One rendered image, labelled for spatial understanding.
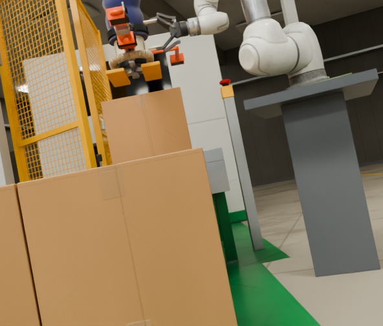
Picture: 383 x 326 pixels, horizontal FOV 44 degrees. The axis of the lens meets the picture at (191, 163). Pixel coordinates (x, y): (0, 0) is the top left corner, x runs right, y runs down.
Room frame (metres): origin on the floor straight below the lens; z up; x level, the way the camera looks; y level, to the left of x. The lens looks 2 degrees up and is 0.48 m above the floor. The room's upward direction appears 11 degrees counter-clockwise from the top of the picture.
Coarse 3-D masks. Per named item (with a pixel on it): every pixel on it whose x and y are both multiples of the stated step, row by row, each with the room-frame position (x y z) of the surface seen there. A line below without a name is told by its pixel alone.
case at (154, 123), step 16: (128, 96) 2.31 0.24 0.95; (144, 96) 2.31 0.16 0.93; (160, 96) 2.31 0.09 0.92; (176, 96) 2.31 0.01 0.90; (112, 112) 2.30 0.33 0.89; (128, 112) 2.31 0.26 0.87; (144, 112) 2.31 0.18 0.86; (160, 112) 2.31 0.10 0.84; (176, 112) 2.31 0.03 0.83; (112, 128) 2.30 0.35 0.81; (128, 128) 2.31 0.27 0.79; (144, 128) 2.31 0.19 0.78; (160, 128) 2.31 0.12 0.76; (176, 128) 2.31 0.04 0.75; (112, 144) 2.30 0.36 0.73; (128, 144) 2.30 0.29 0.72; (144, 144) 2.31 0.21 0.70; (160, 144) 2.31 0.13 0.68; (176, 144) 2.31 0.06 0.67; (112, 160) 2.30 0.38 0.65; (128, 160) 2.30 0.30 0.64
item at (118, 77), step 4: (120, 68) 2.44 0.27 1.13; (108, 72) 2.44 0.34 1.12; (112, 72) 2.44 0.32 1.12; (116, 72) 2.45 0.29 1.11; (120, 72) 2.46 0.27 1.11; (124, 72) 2.48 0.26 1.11; (108, 76) 2.49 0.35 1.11; (112, 76) 2.51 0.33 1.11; (116, 76) 2.53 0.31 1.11; (120, 76) 2.54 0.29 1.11; (124, 76) 2.56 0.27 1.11; (112, 80) 2.59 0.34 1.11; (116, 80) 2.61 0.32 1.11; (120, 80) 2.63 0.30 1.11; (124, 80) 2.65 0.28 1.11; (128, 80) 2.67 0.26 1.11; (116, 84) 2.71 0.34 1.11; (120, 84) 2.72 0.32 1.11; (124, 84) 2.74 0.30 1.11; (128, 84) 2.76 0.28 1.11
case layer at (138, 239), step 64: (0, 192) 0.98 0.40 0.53; (64, 192) 0.98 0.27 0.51; (128, 192) 0.98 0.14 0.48; (192, 192) 0.98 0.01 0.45; (0, 256) 0.98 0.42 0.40; (64, 256) 0.98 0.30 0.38; (128, 256) 0.98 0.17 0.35; (192, 256) 0.98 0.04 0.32; (0, 320) 0.97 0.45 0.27; (64, 320) 0.98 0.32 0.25; (128, 320) 0.98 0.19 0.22; (192, 320) 0.98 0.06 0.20
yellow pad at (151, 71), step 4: (144, 64) 2.44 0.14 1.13; (148, 64) 2.44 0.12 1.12; (152, 64) 2.44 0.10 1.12; (156, 64) 2.45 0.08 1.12; (144, 68) 2.46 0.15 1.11; (148, 68) 2.48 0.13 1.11; (152, 68) 2.50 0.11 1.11; (156, 68) 2.51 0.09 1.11; (144, 72) 2.56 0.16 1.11; (148, 72) 2.58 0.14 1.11; (152, 72) 2.60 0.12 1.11; (156, 72) 2.61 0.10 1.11; (160, 72) 2.64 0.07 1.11; (144, 76) 2.65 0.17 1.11; (148, 76) 2.67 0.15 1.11; (152, 76) 2.69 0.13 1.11; (156, 76) 2.71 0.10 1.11; (160, 76) 2.73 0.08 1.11; (148, 80) 2.76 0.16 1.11
